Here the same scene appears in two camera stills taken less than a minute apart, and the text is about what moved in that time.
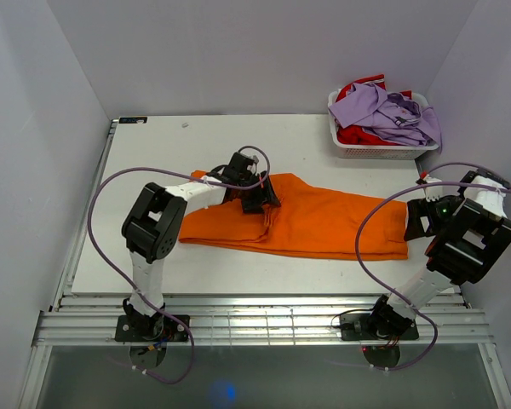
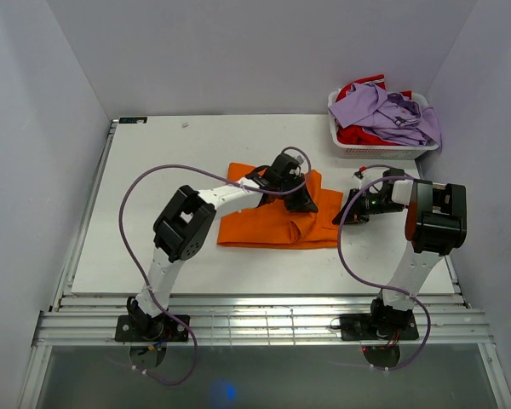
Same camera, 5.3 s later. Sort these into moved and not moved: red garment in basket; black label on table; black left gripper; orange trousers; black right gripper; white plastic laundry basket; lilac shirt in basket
Moved: black left gripper; orange trousers; black right gripper
Not moved: lilac shirt in basket; red garment in basket; white plastic laundry basket; black label on table
